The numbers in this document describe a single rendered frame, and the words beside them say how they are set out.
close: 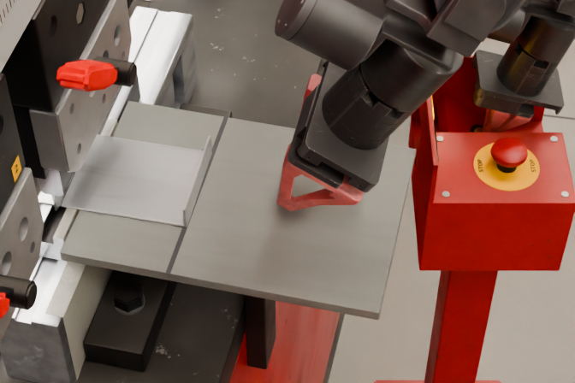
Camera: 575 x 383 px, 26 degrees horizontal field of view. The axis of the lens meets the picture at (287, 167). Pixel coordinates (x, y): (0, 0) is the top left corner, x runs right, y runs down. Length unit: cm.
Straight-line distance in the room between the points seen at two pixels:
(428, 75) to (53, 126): 26
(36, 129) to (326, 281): 26
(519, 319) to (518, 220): 86
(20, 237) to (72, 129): 10
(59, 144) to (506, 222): 62
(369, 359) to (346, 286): 117
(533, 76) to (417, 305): 90
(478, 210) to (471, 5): 55
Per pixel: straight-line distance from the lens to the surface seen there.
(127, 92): 114
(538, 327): 223
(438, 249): 140
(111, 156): 109
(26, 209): 86
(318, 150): 92
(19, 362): 109
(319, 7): 85
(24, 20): 81
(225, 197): 105
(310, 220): 103
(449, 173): 137
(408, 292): 224
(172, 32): 124
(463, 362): 172
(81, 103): 93
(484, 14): 84
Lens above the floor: 179
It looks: 48 degrees down
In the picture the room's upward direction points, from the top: straight up
